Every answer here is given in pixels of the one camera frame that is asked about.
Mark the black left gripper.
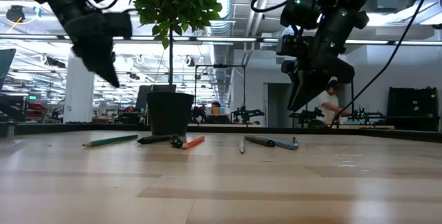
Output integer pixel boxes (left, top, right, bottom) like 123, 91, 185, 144
64, 9, 121, 88

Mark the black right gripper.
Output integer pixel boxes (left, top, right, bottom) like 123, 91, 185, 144
281, 9, 369, 113

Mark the blue pen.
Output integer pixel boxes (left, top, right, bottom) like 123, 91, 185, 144
267, 136, 299, 151

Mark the slim black clip pen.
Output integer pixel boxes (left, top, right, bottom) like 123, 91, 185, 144
244, 136, 276, 148

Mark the green pencil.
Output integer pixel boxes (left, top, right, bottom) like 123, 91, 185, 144
81, 134, 139, 148

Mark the orange pencil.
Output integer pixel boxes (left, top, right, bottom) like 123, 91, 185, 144
181, 136, 206, 150

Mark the standing person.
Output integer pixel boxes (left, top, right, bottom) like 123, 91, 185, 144
316, 80, 350, 128

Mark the white pillar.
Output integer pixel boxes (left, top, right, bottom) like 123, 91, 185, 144
63, 53, 95, 124

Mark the black background monitor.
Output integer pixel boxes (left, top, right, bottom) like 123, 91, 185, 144
135, 84, 177, 111

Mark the black plant pot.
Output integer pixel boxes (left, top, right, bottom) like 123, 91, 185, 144
146, 91, 195, 136

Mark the linear ceiling light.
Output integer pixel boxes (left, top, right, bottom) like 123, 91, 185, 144
0, 34, 442, 46

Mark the tilted computer monitor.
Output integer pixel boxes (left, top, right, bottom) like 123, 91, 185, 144
0, 48, 17, 92

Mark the black ceiling device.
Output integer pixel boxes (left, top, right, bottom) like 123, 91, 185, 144
6, 5, 26, 24

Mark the black equipment case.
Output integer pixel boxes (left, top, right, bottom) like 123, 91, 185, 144
385, 86, 441, 132

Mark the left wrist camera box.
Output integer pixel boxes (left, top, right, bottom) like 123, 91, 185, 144
103, 10, 133, 39

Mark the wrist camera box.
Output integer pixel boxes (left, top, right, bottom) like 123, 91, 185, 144
276, 34, 314, 59
103, 10, 133, 39

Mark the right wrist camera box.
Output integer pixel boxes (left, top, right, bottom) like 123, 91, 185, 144
276, 34, 314, 59

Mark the black stand frame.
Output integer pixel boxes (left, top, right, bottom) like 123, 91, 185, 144
350, 78, 356, 116

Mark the long black power cable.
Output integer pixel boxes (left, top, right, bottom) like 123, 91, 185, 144
329, 0, 432, 129

